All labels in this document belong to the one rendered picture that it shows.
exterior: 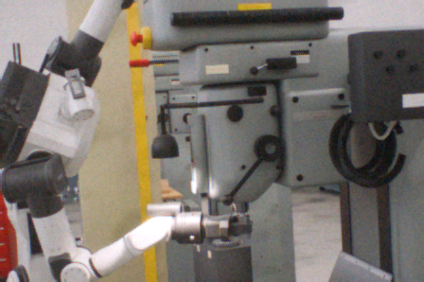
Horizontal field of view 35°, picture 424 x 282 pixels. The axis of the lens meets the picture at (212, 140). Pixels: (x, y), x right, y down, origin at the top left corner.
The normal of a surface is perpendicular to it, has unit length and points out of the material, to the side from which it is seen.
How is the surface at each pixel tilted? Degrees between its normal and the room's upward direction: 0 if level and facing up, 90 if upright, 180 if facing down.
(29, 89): 59
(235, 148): 90
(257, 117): 90
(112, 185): 90
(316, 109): 90
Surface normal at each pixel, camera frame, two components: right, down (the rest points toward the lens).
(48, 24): 0.25, 0.05
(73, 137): 0.43, -0.50
